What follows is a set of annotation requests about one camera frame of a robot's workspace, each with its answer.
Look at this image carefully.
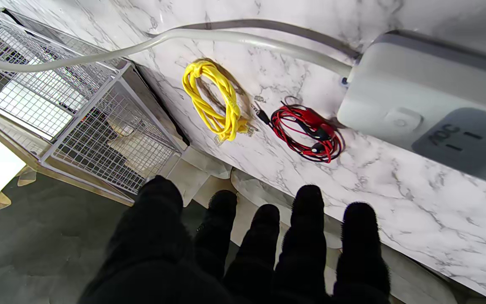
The white power strip with cord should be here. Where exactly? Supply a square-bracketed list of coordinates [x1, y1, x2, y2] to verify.
[0, 27, 486, 190]

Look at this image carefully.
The red black coiled cable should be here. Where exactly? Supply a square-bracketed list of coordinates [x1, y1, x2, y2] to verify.
[255, 96, 345, 164]

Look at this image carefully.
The yellow coiled network cable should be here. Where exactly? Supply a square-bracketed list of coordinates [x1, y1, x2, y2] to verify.
[182, 59, 255, 146]

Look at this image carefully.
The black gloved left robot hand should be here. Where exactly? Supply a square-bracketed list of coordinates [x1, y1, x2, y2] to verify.
[78, 175, 391, 304]

